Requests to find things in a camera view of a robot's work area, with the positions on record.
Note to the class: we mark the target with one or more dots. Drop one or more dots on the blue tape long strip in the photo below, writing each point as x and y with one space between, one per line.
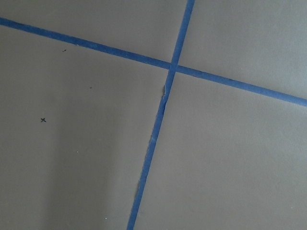
160 114

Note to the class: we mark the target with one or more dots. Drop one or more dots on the blue tape cross strip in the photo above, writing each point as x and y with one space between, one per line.
152 61

